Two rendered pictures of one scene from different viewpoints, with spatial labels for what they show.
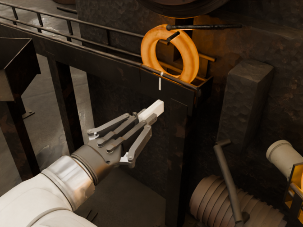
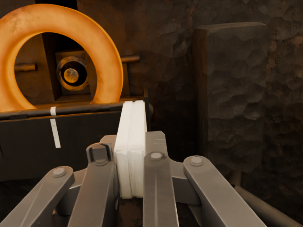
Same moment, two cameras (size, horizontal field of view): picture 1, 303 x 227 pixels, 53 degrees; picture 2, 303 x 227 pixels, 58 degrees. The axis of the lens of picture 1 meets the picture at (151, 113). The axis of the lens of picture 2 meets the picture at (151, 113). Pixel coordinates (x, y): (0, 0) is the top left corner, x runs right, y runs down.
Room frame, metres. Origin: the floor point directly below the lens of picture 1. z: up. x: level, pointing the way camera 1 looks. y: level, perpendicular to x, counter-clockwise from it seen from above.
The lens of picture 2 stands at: (0.41, 0.09, 0.81)
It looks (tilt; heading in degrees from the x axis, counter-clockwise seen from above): 18 degrees down; 320
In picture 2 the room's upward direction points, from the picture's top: 5 degrees counter-clockwise
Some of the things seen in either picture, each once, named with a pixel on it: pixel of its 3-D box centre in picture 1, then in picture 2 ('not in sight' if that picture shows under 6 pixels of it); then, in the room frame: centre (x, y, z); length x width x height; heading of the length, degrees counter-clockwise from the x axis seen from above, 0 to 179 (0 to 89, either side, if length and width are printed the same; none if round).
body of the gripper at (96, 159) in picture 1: (99, 156); not in sight; (0.41, 0.10, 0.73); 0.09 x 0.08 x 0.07; 140
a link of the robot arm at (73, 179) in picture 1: (69, 181); not in sight; (0.36, 0.15, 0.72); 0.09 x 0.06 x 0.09; 50
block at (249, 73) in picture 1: (243, 107); (225, 109); (0.63, -0.24, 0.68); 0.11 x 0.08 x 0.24; 140
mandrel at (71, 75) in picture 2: not in sight; (82, 67); (0.90, -0.15, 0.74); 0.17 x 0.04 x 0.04; 140
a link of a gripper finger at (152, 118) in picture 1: (151, 124); (173, 162); (0.50, 0.00, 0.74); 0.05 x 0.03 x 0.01; 140
